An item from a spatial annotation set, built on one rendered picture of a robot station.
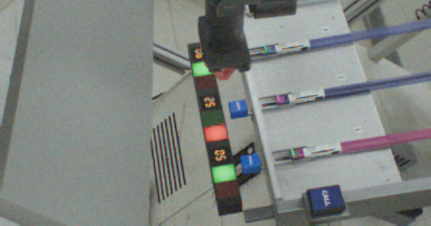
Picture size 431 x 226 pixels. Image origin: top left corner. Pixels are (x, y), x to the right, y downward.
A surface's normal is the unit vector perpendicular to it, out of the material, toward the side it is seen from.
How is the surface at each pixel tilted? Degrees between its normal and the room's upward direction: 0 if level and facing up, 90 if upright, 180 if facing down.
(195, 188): 90
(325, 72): 46
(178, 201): 90
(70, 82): 0
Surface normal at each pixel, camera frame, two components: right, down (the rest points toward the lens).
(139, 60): 0.67, -0.51
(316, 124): -0.05, -0.57
